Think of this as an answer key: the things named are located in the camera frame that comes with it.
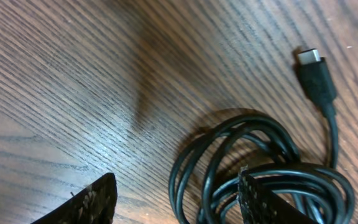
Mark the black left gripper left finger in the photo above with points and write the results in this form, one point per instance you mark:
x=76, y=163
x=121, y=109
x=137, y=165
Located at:
x=93, y=205

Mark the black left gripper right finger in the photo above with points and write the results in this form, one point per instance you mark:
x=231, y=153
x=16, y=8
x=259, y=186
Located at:
x=258, y=197

